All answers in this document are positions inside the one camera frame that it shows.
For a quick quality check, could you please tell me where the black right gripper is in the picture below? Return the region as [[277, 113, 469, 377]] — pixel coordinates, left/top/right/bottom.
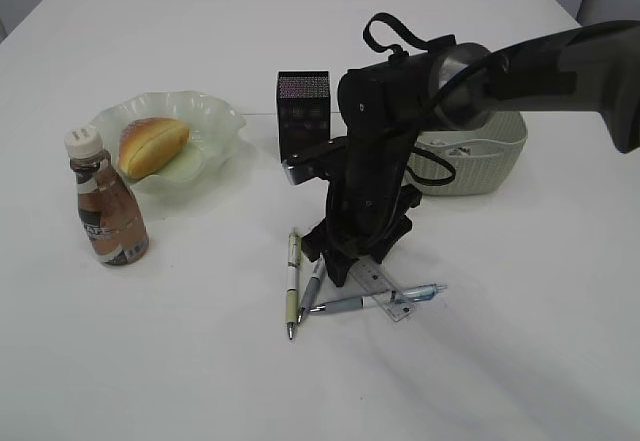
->
[[302, 183, 422, 288]]

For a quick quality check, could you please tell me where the grey grip patterned pen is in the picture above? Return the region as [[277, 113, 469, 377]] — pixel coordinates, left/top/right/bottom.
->
[[297, 256, 326, 325]]

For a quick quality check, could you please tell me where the white pink paper ball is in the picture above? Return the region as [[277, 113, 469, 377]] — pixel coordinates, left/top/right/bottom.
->
[[429, 138, 472, 157]]

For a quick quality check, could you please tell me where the golden sugared bread roll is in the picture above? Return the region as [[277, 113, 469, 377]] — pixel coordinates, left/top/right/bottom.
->
[[118, 117, 190, 180]]

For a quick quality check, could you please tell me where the brown coffee drink bottle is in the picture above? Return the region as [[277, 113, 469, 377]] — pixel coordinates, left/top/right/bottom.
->
[[64, 125, 149, 266]]

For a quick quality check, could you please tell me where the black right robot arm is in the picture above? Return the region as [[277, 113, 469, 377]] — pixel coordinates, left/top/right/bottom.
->
[[284, 13, 639, 286]]

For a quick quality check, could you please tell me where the white and beige pen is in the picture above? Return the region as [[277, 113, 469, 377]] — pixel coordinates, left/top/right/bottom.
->
[[285, 228, 301, 341]]

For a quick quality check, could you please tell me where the blue grey retractable pen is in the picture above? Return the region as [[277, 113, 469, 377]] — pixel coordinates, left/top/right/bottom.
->
[[309, 283, 448, 315]]

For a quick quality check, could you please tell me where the black square pen holder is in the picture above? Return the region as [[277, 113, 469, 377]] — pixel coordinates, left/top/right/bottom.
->
[[276, 71, 331, 167]]

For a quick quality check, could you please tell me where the grey-green woven plastic basket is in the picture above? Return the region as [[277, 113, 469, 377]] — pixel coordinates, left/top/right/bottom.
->
[[404, 111, 528, 196]]

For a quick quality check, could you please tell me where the clear plastic ruler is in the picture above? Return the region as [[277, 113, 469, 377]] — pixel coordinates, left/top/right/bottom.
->
[[349, 257, 416, 322]]

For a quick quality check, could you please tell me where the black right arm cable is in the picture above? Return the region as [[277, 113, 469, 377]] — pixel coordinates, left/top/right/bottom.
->
[[362, 10, 506, 197]]

